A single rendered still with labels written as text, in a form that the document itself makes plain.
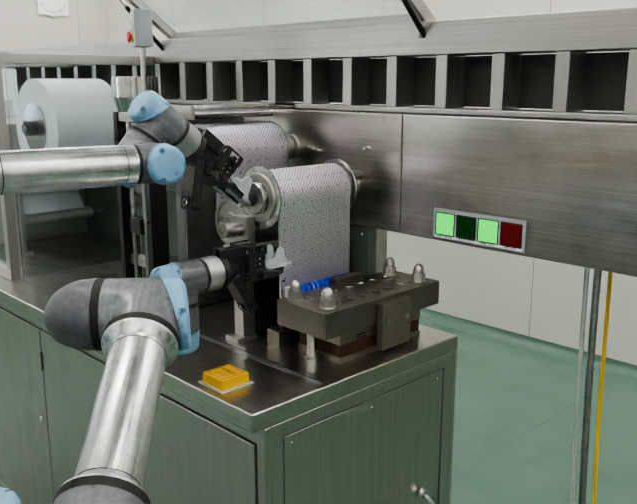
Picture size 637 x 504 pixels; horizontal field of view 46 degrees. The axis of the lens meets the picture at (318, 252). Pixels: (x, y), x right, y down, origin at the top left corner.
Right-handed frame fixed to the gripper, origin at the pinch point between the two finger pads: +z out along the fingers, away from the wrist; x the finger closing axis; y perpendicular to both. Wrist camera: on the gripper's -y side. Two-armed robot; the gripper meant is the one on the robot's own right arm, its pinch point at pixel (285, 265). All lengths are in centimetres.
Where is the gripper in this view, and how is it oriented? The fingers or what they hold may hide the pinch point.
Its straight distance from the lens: 177.3
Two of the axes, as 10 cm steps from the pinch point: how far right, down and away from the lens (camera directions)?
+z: 7.2, -1.6, 6.8
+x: -6.9, -1.6, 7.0
